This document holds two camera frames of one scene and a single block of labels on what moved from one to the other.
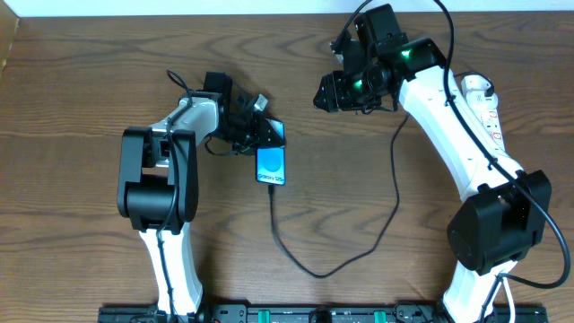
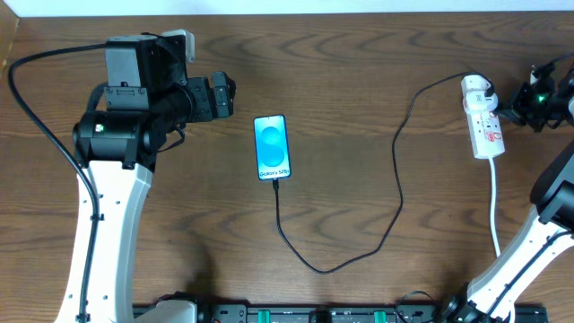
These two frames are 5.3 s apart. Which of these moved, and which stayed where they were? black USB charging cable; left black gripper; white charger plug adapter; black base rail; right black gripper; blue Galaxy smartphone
Moved: black USB charging cable; left black gripper; right black gripper
Stayed: white charger plug adapter; black base rail; blue Galaxy smartphone
